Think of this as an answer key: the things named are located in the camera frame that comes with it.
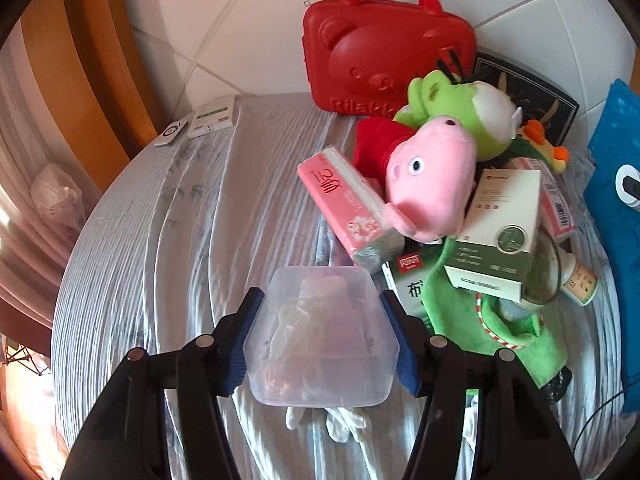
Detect clear plastic box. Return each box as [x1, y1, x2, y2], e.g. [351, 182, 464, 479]
[243, 266, 399, 408]

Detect blue plastic crate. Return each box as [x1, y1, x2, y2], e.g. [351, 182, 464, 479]
[584, 79, 639, 413]

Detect green cloth plush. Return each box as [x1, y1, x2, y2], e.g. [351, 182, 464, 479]
[421, 240, 567, 388]

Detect yellow orange duck plush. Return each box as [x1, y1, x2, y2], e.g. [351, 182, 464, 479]
[508, 119, 570, 174]

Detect white glove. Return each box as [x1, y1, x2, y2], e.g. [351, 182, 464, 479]
[285, 406, 370, 443]

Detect white cap pill bottle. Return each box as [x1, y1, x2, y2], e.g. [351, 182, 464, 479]
[559, 248, 598, 307]

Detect dark green gift box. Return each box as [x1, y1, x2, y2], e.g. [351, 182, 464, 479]
[473, 50, 579, 146]

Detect round tape tin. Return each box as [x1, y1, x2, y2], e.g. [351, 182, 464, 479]
[499, 226, 561, 321]

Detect white green medicine box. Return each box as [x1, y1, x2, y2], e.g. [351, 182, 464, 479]
[445, 169, 541, 302]

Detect green frog plush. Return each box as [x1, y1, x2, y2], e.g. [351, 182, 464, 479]
[394, 70, 523, 162]

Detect pink pig plush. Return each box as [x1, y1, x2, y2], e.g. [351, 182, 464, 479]
[352, 116, 476, 245]

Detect plastic bag on floor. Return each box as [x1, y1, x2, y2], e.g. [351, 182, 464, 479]
[30, 164, 87, 235]

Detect white remote control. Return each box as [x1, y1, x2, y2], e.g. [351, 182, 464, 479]
[153, 120, 190, 148]

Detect red bear suitcase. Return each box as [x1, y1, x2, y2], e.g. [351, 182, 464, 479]
[302, 0, 477, 118]

